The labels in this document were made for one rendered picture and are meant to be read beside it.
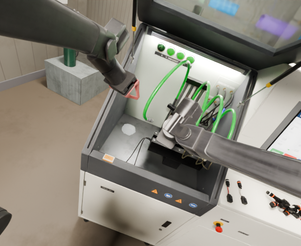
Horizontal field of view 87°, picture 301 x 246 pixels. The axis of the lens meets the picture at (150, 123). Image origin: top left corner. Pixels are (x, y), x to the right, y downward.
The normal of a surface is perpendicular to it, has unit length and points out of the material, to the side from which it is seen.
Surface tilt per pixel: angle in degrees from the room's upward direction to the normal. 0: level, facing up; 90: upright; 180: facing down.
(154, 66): 90
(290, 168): 51
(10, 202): 0
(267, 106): 76
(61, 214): 0
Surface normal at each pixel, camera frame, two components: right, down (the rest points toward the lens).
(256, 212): 0.31, -0.71
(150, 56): -0.22, 0.59
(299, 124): -0.14, 0.40
